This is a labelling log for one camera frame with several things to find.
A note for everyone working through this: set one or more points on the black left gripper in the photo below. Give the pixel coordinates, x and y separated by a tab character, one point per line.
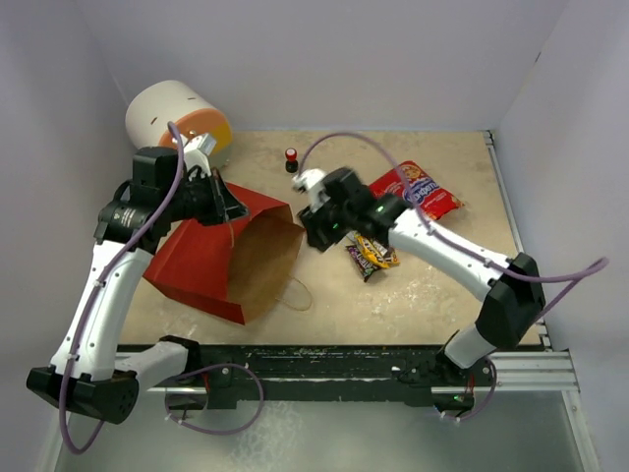
223	206

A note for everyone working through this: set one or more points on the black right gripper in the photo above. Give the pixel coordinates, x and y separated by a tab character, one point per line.
314	222

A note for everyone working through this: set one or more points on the yellow m&m packet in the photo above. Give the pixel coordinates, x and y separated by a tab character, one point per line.
376	253

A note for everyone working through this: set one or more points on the red paper bag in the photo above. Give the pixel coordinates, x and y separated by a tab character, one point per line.
236	271

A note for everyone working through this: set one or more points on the red candy bag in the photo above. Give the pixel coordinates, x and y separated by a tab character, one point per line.
434	200

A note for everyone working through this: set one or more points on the purple m&m packet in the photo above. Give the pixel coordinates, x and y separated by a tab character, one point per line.
366	268

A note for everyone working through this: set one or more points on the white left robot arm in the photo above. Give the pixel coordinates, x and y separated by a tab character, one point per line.
84	375

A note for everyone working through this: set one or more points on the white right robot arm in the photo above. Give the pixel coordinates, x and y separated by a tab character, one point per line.
511	296

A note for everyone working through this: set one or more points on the red black stamp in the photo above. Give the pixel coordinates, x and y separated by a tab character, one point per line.
291	160

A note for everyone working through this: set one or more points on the white cylindrical toy drum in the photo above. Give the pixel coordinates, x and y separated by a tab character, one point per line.
172	101

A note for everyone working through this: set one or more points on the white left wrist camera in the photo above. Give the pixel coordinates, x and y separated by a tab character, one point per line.
201	147

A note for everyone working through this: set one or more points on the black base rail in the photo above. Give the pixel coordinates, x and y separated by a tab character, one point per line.
414	375

